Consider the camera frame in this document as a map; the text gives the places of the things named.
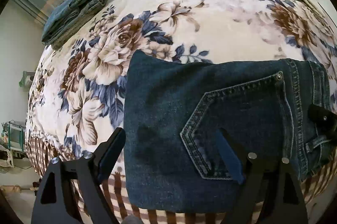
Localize floral fleece bed blanket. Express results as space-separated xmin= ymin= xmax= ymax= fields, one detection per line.
xmin=26 ymin=0 xmax=336 ymax=223

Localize folded teal green pants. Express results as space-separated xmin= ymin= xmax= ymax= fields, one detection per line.
xmin=42 ymin=0 xmax=107 ymax=49

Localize dark blue denim jeans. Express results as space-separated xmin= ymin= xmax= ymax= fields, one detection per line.
xmin=123 ymin=51 xmax=333 ymax=213

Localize green metal rack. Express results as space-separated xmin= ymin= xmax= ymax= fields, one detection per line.
xmin=1 ymin=120 xmax=26 ymax=153

